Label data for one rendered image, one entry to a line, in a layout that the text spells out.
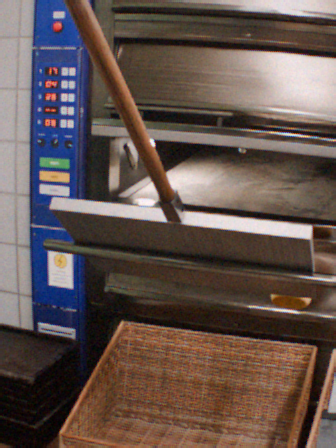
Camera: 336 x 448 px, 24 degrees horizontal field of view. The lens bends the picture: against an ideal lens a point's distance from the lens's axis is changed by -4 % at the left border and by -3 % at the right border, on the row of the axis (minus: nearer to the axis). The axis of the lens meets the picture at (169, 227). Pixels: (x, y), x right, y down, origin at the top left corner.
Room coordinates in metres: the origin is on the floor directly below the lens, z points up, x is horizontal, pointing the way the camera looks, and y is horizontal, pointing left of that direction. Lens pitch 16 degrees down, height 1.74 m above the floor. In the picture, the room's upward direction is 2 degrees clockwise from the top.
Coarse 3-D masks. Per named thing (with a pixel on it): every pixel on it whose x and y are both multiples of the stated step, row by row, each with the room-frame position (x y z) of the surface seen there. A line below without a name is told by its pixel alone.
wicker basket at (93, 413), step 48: (144, 336) 2.07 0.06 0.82; (192, 336) 2.04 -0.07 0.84; (96, 384) 1.88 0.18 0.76; (144, 384) 2.03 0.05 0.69; (192, 384) 2.00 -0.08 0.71; (240, 384) 1.97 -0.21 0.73; (288, 384) 1.94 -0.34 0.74; (96, 432) 1.88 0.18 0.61; (144, 432) 1.92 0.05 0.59; (192, 432) 1.93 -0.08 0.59; (240, 432) 1.93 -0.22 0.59; (288, 432) 1.90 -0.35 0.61
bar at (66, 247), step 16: (48, 240) 1.80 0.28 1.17; (96, 256) 1.76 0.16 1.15; (112, 256) 1.74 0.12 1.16; (128, 256) 1.73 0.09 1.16; (144, 256) 1.72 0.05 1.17; (160, 256) 1.72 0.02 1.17; (176, 256) 1.71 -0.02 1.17; (208, 272) 1.69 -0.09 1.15; (224, 272) 1.67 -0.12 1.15; (240, 272) 1.66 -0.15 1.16; (256, 272) 1.65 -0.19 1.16; (272, 272) 1.64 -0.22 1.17; (288, 272) 1.63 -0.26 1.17; (304, 272) 1.63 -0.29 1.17; (320, 432) 1.38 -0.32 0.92
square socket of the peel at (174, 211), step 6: (174, 198) 1.52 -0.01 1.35; (180, 198) 1.56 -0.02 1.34; (162, 204) 1.53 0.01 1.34; (168, 204) 1.52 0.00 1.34; (174, 204) 1.52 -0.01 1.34; (180, 204) 1.56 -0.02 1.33; (162, 210) 1.55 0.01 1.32; (168, 210) 1.54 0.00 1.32; (174, 210) 1.54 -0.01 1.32; (180, 210) 1.56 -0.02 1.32; (168, 216) 1.57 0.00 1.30; (174, 216) 1.56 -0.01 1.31; (180, 216) 1.57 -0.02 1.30
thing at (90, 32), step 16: (64, 0) 1.06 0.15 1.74; (80, 0) 1.07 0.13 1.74; (80, 16) 1.09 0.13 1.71; (80, 32) 1.12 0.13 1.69; (96, 32) 1.13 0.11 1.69; (96, 48) 1.15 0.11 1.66; (96, 64) 1.18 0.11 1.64; (112, 64) 1.19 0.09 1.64; (112, 80) 1.21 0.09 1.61; (112, 96) 1.25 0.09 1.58; (128, 96) 1.26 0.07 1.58; (128, 112) 1.28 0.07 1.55; (128, 128) 1.32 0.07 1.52; (144, 128) 1.34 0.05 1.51; (144, 144) 1.36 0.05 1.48; (144, 160) 1.40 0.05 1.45; (160, 176) 1.45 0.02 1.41; (160, 192) 1.49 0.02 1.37
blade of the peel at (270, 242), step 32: (64, 224) 1.72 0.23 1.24; (96, 224) 1.68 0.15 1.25; (128, 224) 1.64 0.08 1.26; (160, 224) 1.60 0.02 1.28; (192, 224) 1.58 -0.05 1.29; (224, 224) 1.56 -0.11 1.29; (256, 224) 1.55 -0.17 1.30; (288, 224) 1.54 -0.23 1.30; (192, 256) 1.71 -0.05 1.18; (224, 256) 1.67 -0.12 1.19; (256, 256) 1.63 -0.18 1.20; (288, 256) 1.60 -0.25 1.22; (256, 288) 1.79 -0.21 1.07; (288, 288) 1.75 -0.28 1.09
